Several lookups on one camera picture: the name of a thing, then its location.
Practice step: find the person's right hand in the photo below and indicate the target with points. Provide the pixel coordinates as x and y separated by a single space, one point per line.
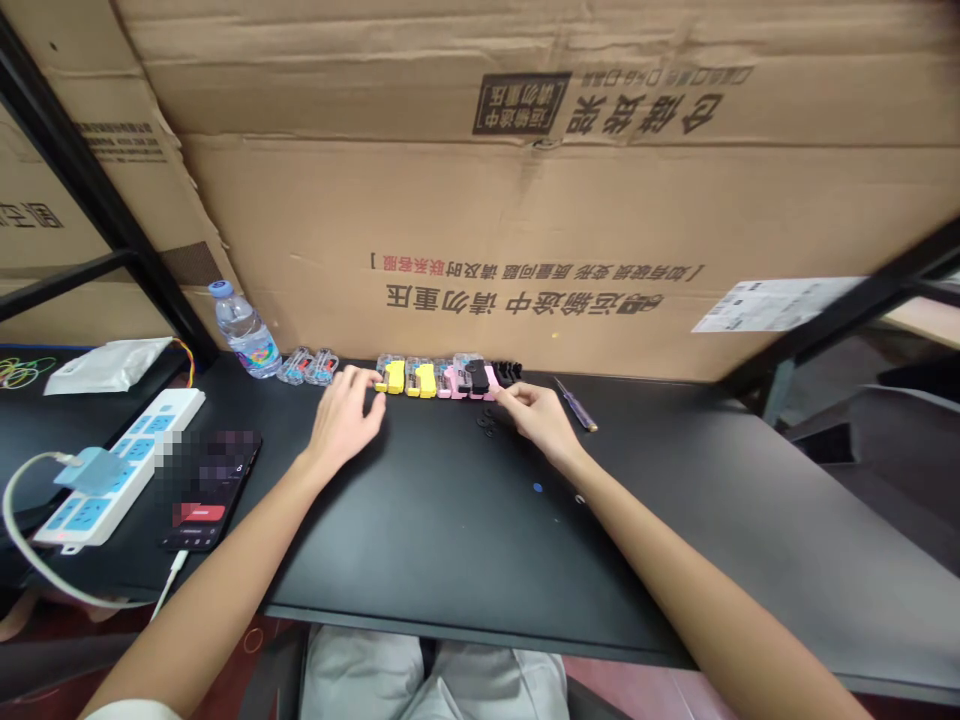
544 420

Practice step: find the person's left hand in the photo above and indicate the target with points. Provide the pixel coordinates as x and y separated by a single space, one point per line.
341 420

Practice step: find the yellow plastic clip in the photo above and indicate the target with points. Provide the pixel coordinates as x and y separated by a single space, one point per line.
394 377
424 381

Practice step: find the group of black washers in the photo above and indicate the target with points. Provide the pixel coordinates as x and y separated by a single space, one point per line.
489 421

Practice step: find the clear plastic box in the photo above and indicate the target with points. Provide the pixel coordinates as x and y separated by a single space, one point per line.
322 367
294 366

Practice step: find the group of black plastic parts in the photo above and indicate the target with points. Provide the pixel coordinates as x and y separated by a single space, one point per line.
506 373

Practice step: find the black plastic clip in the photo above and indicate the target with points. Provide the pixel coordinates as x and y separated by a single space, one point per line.
475 379

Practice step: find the row of clear plastic boxes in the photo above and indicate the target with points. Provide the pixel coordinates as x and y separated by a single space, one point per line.
420 360

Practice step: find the pink plastic clip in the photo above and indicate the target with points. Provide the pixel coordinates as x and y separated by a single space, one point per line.
450 384

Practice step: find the clear plastic water bottle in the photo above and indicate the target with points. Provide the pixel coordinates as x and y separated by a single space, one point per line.
246 337

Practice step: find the black smartphone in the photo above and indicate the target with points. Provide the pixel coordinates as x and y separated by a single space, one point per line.
214 491

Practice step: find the white and blue power strip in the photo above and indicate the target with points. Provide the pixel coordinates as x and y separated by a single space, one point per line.
127 465

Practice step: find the large printed cardboard sheet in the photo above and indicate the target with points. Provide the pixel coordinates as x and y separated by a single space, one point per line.
525 187

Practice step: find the white plastic bag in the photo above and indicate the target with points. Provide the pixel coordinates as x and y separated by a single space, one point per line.
105 366

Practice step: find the blue plug adapter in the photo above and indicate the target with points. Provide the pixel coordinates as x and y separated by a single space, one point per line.
90 471

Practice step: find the white paper label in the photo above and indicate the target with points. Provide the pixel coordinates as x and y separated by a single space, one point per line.
780 304

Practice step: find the person's legs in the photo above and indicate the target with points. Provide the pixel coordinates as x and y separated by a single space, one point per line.
435 679

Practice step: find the yellow and green rubber bands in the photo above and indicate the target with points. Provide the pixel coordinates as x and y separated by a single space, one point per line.
22 371

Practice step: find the brown cardboard box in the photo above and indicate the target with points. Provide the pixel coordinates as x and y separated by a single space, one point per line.
97 150

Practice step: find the black metal frame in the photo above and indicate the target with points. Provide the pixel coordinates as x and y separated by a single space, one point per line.
97 180

